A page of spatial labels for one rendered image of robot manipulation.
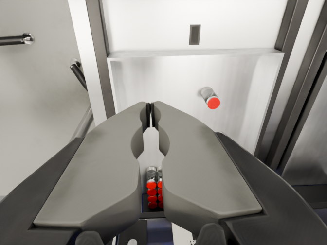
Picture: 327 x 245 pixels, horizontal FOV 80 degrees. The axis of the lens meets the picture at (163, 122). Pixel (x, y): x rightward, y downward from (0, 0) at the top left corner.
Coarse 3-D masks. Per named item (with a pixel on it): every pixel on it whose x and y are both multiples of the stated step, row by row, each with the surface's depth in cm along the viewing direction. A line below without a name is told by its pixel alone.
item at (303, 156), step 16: (320, 80) 33; (320, 96) 37; (304, 112) 36; (320, 112) 39; (304, 128) 37; (320, 128) 41; (288, 144) 41; (304, 144) 43; (320, 144) 44; (288, 160) 41; (304, 160) 46; (320, 160) 46; (288, 176) 49; (304, 176) 49; (320, 176) 50
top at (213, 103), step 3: (210, 99) 31; (213, 99) 31; (216, 99) 31; (207, 102) 31; (210, 102) 31; (213, 102) 31; (216, 102) 31; (219, 102) 31; (210, 105) 32; (213, 105) 32; (216, 105) 32; (210, 108) 32; (213, 108) 32
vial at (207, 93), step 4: (204, 88) 34; (208, 88) 34; (204, 92) 34; (208, 92) 33; (212, 92) 32; (204, 96) 33; (208, 96) 32; (212, 96) 31; (216, 96) 32; (204, 100) 33
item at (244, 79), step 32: (128, 64) 32; (160, 64) 32; (192, 64) 32; (224, 64) 33; (256, 64) 33; (128, 96) 35; (160, 96) 35; (192, 96) 36; (224, 96) 36; (256, 96) 36; (224, 128) 40; (256, 128) 37; (160, 160) 43
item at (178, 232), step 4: (172, 224) 34; (172, 228) 33; (176, 228) 33; (180, 228) 33; (176, 232) 33; (180, 232) 33; (184, 232) 33; (188, 232) 33; (176, 236) 32; (180, 236) 32; (184, 236) 32; (188, 236) 32; (176, 240) 32; (180, 240) 32; (184, 240) 32; (188, 240) 32; (192, 240) 32; (176, 244) 31; (180, 244) 31; (184, 244) 31; (188, 244) 31; (192, 244) 31
